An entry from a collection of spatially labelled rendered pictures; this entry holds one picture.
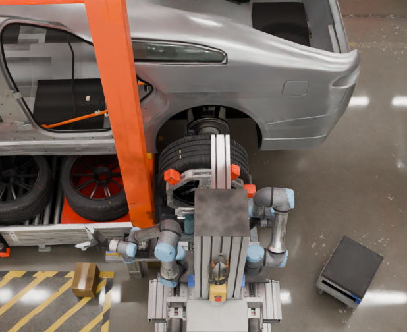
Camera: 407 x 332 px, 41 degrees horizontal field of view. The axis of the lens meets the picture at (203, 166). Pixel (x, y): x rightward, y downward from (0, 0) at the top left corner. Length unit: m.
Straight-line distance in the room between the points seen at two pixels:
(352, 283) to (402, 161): 1.56
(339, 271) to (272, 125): 1.22
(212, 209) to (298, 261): 2.26
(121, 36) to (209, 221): 0.94
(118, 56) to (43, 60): 2.12
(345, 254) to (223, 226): 2.07
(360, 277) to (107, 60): 2.58
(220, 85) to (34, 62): 1.77
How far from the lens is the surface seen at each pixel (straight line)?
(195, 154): 3.72
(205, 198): 2.55
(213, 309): 3.18
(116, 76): 2.82
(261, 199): 3.35
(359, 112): 5.68
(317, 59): 3.67
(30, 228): 4.51
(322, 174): 5.15
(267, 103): 3.84
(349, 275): 4.36
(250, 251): 3.53
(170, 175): 3.70
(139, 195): 3.77
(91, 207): 4.36
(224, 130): 4.22
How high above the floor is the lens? 4.24
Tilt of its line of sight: 57 degrees down
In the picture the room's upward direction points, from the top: 1 degrees clockwise
